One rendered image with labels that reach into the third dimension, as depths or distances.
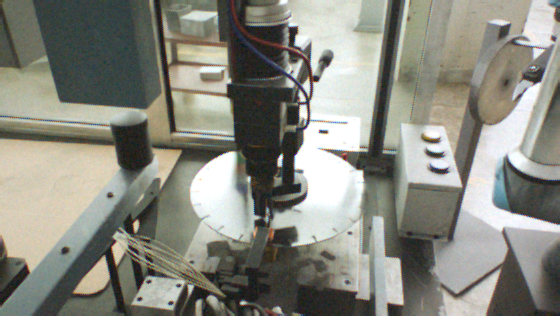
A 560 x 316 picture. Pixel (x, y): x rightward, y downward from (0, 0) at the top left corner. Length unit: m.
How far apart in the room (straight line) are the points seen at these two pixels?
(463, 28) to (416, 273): 3.14
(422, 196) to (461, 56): 3.10
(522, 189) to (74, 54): 0.81
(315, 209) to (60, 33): 0.49
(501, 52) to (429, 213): 0.88
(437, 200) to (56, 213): 0.88
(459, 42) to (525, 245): 2.98
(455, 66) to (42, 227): 3.45
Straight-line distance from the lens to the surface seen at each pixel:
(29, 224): 1.24
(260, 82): 0.56
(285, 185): 0.77
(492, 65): 1.81
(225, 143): 1.38
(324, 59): 0.72
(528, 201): 1.03
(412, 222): 1.10
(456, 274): 2.17
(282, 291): 0.78
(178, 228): 1.12
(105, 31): 0.55
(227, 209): 0.83
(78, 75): 0.59
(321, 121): 1.24
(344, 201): 0.86
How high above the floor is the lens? 1.45
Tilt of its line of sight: 32 degrees down
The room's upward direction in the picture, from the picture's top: straight up
